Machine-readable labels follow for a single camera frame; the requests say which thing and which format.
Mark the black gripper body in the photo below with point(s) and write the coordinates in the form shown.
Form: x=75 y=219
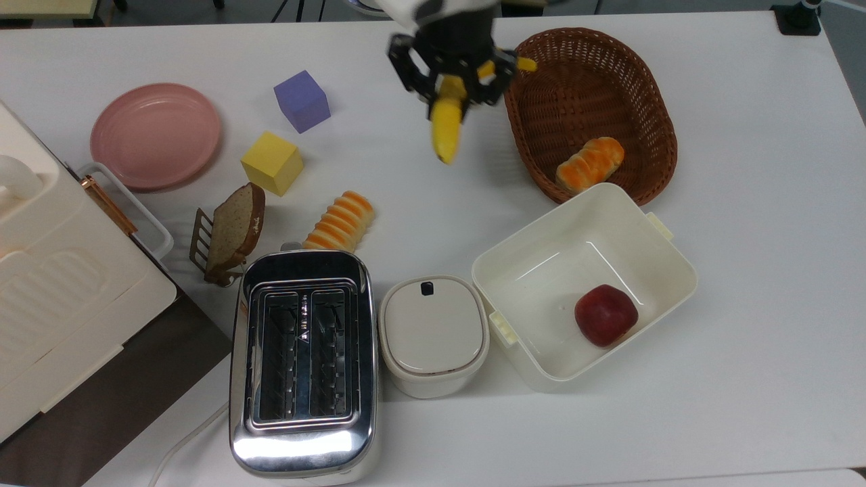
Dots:
x=457 y=37

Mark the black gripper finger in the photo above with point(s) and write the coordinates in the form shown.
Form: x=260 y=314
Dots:
x=409 y=64
x=497 y=78

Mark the yellow banana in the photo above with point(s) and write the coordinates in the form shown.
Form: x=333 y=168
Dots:
x=446 y=128

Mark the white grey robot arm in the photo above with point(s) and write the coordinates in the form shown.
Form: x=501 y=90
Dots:
x=406 y=8

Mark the white square plastic container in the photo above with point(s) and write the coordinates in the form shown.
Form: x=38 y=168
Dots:
x=541 y=270

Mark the brown wicker basket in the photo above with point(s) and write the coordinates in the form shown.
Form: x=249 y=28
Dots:
x=595 y=88

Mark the purple cube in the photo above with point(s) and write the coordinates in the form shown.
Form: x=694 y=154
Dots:
x=302 y=100

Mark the black tripod legs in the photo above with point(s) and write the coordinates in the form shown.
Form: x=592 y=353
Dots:
x=298 y=8

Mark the orange striped bread roll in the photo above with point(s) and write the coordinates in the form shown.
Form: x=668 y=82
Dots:
x=342 y=220
x=590 y=162

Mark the yellow cube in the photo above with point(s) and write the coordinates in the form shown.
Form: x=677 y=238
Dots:
x=270 y=162

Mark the brown bread slice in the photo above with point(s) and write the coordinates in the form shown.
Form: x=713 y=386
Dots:
x=237 y=226

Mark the small white lidded bin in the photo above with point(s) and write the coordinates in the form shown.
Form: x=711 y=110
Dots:
x=433 y=331

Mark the red apple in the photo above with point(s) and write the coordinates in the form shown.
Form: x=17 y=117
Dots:
x=605 y=316

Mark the pink plate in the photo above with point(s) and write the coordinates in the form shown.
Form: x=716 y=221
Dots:
x=155 y=135

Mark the cream chrome toaster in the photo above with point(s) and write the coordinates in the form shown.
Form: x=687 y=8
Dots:
x=304 y=446

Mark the cream toy cabinet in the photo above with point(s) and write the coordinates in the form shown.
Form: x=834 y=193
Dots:
x=61 y=291

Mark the dark brown drawer base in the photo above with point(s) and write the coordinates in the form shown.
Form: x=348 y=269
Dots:
x=135 y=392

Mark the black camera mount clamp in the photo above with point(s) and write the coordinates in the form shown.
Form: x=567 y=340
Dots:
x=798 y=19

